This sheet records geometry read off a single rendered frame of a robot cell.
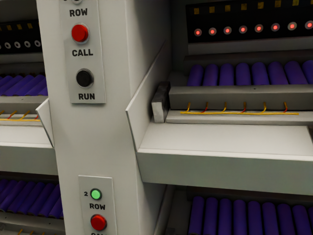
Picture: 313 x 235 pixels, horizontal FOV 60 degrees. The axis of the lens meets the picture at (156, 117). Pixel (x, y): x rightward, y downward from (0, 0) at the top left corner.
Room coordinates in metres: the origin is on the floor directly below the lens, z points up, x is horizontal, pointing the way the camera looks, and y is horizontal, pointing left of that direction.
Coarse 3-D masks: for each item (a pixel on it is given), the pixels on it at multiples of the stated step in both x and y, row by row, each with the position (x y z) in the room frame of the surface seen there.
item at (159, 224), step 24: (168, 192) 0.38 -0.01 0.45; (192, 192) 0.40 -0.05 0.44; (216, 192) 0.39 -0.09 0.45; (240, 192) 0.38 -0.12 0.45; (264, 192) 0.38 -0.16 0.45; (168, 216) 0.38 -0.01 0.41; (192, 216) 0.36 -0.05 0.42; (216, 216) 0.36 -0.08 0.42; (240, 216) 0.35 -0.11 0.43; (264, 216) 0.35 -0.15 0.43; (288, 216) 0.34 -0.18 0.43; (312, 216) 0.34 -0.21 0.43
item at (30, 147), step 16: (48, 112) 0.29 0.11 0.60; (0, 128) 0.34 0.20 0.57; (16, 128) 0.34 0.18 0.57; (32, 128) 0.33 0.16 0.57; (48, 128) 0.28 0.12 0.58; (0, 144) 0.31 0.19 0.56; (16, 144) 0.31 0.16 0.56; (32, 144) 0.30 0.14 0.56; (48, 144) 0.30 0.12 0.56; (0, 160) 0.32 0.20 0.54; (16, 160) 0.31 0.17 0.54; (32, 160) 0.31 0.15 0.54; (48, 160) 0.30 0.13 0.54
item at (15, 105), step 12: (0, 96) 0.38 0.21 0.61; (12, 96) 0.37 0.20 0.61; (24, 96) 0.37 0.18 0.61; (36, 96) 0.36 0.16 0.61; (0, 108) 0.36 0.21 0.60; (12, 108) 0.36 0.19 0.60; (24, 108) 0.35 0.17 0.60; (36, 108) 0.35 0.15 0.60; (0, 120) 0.35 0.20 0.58; (12, 120) 0.34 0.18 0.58; (24, 120) 0.34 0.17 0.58; (36, 120) 0.33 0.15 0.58
